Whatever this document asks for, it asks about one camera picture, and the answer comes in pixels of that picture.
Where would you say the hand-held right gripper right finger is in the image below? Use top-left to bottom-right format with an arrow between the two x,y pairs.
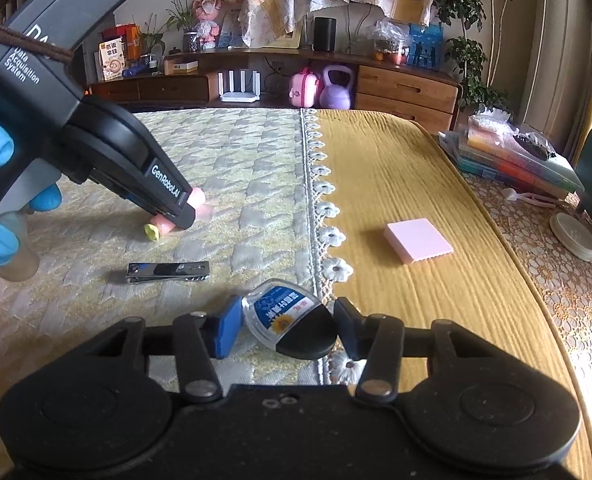
333,296 -> 485,404

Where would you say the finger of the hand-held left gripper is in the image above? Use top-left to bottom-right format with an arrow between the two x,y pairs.
118,186 -> 197,229

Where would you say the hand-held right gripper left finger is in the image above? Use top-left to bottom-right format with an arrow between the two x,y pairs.
93,294 -> 245,406

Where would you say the pink tube yellow cap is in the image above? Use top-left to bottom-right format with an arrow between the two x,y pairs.
143,187 -> 206,241

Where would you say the clear bottle with black cap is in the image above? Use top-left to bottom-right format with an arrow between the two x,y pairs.
242,279 -> 338,360

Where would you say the brown elastic band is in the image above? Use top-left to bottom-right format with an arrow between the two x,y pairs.
0,29 -> 75,64

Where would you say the silver nail clipper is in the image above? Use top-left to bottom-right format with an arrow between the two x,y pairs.
124,260 -> 211,286

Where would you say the white orange snack box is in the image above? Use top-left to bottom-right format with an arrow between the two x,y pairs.
98,37 -> 127,82

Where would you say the white patterned quilt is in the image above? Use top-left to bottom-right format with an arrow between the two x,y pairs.
0,107 -> 357,480

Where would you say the pink notepad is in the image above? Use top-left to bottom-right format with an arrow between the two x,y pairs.
383,218 -> 455,265

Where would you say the white router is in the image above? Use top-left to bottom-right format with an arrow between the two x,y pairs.
218,70 -> 262,103

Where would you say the small potted plant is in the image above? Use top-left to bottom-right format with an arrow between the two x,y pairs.
165,0 -> 200,54

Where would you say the pink doll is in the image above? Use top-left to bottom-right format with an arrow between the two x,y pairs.
191,0 -> 222,52

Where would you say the pink toy backpack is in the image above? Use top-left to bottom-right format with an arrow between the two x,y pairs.
289,66 -> 323,108

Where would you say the purple kettlebell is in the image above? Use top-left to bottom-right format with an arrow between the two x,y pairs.
319,63 -> 355,110

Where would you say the lace patterned tablecloth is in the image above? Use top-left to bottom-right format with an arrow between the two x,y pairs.
458,170 -> 592,480

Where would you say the white plastic spoon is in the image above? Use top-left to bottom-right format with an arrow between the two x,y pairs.
503,188 -> 558,208

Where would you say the stack of books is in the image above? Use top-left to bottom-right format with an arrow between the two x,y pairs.
438,114 -> 585,199

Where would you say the black cylinder speaker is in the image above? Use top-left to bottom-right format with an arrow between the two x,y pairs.
313,16 -> 338,53

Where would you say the white round lid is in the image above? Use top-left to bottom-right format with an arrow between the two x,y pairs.
549,212 -> 592,263

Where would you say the wooden sideboard cabinet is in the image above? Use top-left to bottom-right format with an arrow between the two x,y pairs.
88,49 -> 465,134

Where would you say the clear plastic bag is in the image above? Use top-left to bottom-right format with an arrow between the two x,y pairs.
373,19 -> 413,66

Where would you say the tall green houseplant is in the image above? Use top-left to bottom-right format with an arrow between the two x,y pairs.
432,0 -> 535,112

